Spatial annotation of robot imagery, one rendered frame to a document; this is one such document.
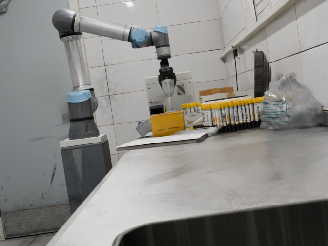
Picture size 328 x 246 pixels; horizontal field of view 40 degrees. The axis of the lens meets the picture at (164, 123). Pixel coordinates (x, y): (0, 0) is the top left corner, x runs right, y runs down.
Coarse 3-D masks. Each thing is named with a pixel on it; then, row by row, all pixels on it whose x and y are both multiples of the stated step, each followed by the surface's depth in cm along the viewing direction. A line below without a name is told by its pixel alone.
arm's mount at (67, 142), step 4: (100, 136) 214; (104, 136) 224; (64, 140) 217; (68, 140) 214; (72, 140) 212; (76, 140) 212; (80, 140) 212; (84, 140) 211; (88, 140) 211; (92, 140) 211; (96, 140) 211; (100, 140) 211; (60, 144) 212; (64, 144) 212; (68, 144) 212; (72, 144) 212; (76, 144) 212; (80, 144) 212
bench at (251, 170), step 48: (192, 144) 145; (240, 144) 127; (288, 144) 113; (96, 192) 86; (144, 192) 79; (192, 192) 74; (240, 192) 69; (288, 192) 64; (96, 240) 54; (144, 240) 58; (192, 240) 59; (240, 240) 58; (288, 240) 58
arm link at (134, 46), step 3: (147, 33) 227; (150, 33) 227; (150, 36) 226; (150, 39) 226; (147, 42) 224; (150, 42) 227; (132, 45) 228; (135, 45) 228; (138, 45) 224; (144, 45) 225; (147, 45) 229; (150, 45) 229; (135, 48) 230; (138, 48) 230
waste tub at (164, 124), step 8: (168, 112) 191; (176, 112) 177; (152, 120) 179; (160, 120) 178; (168, 120) 178; (176, 120) 178; (184, 120) 188; (152, 128) 179; (160, 128) 178; (168, 128) 178; (176, 128) 178; (184, 128) 179; (160, 136) 179
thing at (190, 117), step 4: (192, 112) 225; (196, 112) 225; (200, 112) 225; (184, 116) 225; (188, 116) 225; (192, 116) 225; (196, 116) 225; (200, 116) 225; (188, 120) 225; (192, 120) 225; (188, 124) 225
